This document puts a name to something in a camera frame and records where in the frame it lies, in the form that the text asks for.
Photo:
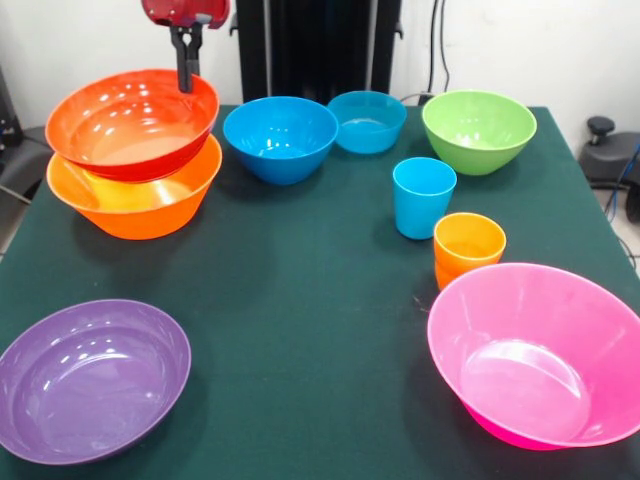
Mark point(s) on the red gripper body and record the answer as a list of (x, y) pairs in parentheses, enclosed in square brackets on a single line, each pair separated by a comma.
[(165, 10)]

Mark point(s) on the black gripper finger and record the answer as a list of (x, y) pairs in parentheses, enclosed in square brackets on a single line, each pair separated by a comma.
[(197, 55), (184, 75)]

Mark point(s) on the red bowl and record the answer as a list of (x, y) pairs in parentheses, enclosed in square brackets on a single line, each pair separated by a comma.
[(130, 125)]

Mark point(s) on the large blue bowl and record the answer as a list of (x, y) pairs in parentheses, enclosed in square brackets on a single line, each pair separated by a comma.
[(280, 130)]

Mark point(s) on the orange bowl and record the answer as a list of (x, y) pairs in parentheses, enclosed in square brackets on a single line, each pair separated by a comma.
[(145, 220)]

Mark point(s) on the black office chair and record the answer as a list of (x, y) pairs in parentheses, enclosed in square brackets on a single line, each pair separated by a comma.
[(30, 150)]

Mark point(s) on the small translucent blue bowl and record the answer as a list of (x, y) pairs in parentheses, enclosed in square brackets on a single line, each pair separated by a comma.
[(370, 125)]

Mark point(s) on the blue cup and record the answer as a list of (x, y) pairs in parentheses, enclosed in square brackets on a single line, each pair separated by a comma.
[(422, 205)]

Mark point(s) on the green bowl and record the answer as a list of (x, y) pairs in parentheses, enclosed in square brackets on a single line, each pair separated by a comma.
[(477, 130)]

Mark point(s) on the dark green table cloth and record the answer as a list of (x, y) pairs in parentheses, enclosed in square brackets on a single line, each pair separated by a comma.
[(300, 350)]

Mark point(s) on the purple bowl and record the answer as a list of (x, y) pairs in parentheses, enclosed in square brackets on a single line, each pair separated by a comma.
[(85, 385)]

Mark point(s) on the orange cup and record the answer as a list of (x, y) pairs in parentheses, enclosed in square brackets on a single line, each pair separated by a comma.
[(442, 277), (467, 245)]

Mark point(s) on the black chair base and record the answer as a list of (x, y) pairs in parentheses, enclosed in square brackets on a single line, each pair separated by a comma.
[(607, 155)]

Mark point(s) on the pink bowl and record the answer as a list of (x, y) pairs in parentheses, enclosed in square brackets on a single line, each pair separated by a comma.
[(530, 360)]

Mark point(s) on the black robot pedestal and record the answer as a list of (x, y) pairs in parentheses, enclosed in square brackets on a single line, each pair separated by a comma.
[(310, 50)]

